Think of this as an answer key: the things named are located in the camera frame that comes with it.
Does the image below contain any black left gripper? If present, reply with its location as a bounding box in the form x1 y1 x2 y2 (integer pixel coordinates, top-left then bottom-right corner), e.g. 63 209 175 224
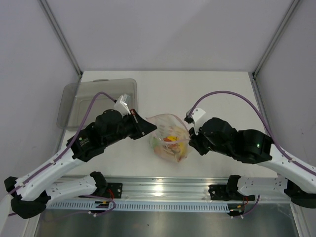
103 109 157 147

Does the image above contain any clear pink zip top bag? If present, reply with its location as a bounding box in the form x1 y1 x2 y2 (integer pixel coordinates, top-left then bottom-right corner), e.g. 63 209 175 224
146 114 191 163

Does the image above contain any grey translucent plastic tray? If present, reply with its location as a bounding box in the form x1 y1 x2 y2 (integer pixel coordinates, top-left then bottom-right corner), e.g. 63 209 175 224
56 78 138 130

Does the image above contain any yellow lemon toy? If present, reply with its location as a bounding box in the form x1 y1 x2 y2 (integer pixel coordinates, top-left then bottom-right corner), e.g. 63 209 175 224
163 136 179 144

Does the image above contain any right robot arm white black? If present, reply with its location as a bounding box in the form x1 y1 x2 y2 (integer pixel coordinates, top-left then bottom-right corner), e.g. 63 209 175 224
185 118 316 209

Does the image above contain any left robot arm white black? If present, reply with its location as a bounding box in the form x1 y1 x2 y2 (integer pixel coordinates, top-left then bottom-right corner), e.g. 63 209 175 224
4 109 157 219

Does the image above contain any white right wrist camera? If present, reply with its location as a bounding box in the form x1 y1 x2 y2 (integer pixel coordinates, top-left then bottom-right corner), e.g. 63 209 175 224
184 108 206 135

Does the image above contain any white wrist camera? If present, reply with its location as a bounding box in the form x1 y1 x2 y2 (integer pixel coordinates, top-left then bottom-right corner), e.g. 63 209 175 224
114 94 130 116
184 108 206 135

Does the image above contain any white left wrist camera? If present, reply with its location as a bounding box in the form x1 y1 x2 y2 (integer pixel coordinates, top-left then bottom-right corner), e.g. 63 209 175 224
114 94 130 116

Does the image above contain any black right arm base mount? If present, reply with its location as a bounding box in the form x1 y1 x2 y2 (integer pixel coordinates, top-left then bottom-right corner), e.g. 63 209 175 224
208 184 256 201

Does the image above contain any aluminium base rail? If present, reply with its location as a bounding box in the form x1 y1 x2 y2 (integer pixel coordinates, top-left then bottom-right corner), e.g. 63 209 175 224
105 176 228 202

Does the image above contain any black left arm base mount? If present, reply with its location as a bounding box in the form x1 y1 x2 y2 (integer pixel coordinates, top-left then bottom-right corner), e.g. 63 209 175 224
101 183 123 199

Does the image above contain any grey slotted cable duct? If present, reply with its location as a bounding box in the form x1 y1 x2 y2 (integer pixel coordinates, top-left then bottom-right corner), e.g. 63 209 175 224
48 199 230 213

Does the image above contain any left aluminium frame post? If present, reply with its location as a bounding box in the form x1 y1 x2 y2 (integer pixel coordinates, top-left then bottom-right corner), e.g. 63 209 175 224
38 0 83 78

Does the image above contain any aluminium frame post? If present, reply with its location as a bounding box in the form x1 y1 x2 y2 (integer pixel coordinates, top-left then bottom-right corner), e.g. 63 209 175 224
252 0 303 79
38 0 83 78

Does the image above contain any right aluminium frame post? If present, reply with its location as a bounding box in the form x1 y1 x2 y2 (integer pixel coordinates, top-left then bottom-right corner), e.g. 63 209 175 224
252 0 303 79

